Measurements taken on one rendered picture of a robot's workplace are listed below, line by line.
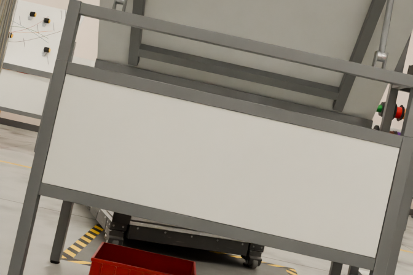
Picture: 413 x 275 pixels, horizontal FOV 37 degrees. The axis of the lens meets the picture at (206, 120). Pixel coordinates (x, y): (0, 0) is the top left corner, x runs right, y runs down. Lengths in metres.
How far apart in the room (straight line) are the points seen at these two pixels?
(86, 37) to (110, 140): 7.85
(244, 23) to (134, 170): 0.76
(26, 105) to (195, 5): 4.67
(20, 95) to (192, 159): 5.04
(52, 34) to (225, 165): 5.48
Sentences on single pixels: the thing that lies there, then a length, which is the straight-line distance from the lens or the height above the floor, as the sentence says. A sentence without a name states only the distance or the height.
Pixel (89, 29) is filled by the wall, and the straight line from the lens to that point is 9.83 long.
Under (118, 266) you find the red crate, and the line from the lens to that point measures 2.30.
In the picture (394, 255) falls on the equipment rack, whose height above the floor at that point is 0.40.
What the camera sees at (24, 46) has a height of 1.10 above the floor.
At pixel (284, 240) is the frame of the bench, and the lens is 2.02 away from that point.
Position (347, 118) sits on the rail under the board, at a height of 0.85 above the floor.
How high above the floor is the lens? 0.70
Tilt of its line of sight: level
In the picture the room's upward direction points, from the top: 13 degrees clockwise
